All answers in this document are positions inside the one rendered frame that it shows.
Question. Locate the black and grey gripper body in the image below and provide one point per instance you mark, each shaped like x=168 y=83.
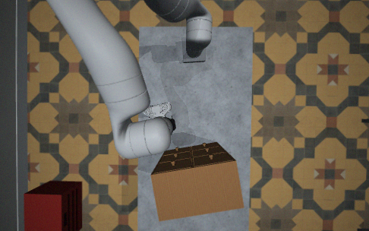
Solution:
x=160 y=111

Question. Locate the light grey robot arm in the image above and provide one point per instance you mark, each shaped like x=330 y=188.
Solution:
x=115 y=69

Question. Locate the brown wooden chest of drawers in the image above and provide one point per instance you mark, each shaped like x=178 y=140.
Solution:
x=197 y=190

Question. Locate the brown wooden drawer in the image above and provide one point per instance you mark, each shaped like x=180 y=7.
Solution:
x=175 y=156
x=207 y=151
x=173 y=165
x=204 y=145
x=211 y=159
x=177 y=150

